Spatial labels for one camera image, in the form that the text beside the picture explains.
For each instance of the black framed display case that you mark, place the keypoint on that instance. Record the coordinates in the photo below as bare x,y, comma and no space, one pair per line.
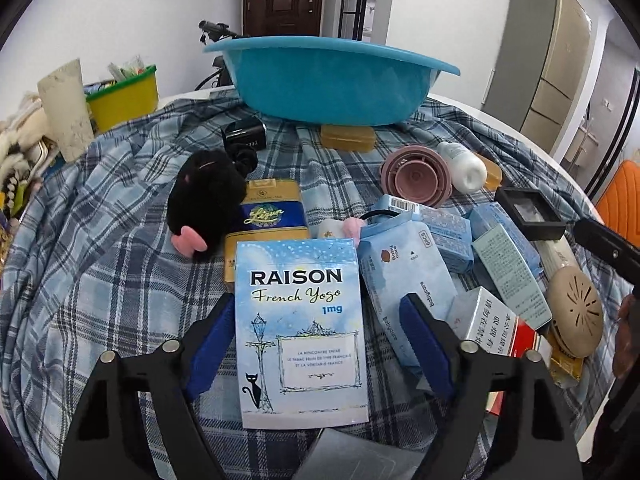
532,212

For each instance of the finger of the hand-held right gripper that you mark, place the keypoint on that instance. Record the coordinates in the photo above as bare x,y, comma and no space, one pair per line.
607,247

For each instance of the gold and blue flat box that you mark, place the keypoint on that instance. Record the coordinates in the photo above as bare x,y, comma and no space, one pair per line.
267,210

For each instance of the cream floral tumbler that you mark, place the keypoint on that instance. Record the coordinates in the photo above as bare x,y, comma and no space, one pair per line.
67,110

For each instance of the light blue barcode box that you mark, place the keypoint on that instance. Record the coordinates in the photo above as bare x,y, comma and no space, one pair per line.
445,235

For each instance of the small black box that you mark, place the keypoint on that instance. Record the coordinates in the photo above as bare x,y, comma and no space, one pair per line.
242,135

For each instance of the blue plaid cloth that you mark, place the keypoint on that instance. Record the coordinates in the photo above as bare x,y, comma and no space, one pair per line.
110,260

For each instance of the amber box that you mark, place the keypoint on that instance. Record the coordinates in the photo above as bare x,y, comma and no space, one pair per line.
492,172

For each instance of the light blue tissue pouch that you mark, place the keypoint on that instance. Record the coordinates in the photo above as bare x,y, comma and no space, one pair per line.
400,265

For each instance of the pale blue text box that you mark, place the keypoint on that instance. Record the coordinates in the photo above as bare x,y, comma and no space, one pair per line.
515,270

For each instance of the amber soap bar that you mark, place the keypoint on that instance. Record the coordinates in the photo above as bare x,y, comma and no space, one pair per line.
347,138

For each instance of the assorted small packets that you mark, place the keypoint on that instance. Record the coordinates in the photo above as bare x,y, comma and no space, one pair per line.
125,70

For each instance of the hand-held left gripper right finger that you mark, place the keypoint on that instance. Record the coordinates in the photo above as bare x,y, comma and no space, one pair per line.
425,345

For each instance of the light blue cat print box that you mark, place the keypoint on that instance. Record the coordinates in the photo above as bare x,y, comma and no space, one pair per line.
300,335

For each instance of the beige round vented disc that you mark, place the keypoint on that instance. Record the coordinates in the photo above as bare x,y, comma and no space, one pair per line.
575,310

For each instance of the cream long packet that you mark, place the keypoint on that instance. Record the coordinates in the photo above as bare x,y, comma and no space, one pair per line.
557,257

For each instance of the blue plastic basin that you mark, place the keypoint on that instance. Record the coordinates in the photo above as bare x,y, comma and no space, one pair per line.
330,80

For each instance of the orange chair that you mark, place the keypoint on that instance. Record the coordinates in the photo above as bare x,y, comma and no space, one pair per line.
620,195

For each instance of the black plush toy pink feet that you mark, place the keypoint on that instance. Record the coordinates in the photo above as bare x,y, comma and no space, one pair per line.
205,195

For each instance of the small white bottle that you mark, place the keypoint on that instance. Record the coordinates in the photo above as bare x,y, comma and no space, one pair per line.
462,165

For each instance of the black hair scrunchie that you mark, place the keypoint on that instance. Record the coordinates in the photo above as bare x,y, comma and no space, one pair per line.
247,159

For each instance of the white wall outlet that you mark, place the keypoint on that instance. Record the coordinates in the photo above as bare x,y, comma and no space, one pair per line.
606,104

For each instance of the pink hair clip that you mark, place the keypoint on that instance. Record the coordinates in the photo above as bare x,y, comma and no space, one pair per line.
352,228

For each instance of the red and white box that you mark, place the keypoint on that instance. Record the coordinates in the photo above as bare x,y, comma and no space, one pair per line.
492,320

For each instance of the gold and grey refrigerator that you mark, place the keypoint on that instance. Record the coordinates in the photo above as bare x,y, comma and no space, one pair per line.
545,65

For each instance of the yellow plastic container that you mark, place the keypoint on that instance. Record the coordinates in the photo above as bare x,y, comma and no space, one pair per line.
125,105

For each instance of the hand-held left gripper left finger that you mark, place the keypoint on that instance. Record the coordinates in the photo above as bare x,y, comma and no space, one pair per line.
212,345

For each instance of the person's right hand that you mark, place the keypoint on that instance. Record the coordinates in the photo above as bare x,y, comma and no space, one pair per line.
629,335

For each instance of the cream plush toy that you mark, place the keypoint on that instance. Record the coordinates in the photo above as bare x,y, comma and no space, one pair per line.
25,130

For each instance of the yellow packet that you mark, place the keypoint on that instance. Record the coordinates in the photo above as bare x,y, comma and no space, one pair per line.
565,365

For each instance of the pink collapsible cup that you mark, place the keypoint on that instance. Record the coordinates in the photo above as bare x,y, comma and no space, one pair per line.
415,175

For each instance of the grey flat packet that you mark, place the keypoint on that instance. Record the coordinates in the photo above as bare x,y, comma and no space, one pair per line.
350,455

